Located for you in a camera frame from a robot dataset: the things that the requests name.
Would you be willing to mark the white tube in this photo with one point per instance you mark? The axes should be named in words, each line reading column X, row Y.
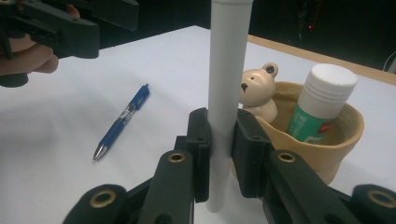
column 229, row 62

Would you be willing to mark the green glue stick white cap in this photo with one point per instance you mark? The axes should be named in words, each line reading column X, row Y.
column 323, row 96

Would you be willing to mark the tan ceramic bear pen holder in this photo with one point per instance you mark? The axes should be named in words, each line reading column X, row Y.
column 323, row 152

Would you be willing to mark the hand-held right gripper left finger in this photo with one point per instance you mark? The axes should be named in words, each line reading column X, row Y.
column 200, row 146

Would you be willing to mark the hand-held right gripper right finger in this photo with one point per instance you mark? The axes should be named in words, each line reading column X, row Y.
column 252, row 155

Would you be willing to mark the blue pen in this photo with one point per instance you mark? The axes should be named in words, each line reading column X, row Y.
column 124, row 116

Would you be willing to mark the white table sheet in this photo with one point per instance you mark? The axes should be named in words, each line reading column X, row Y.
column 155, row 62

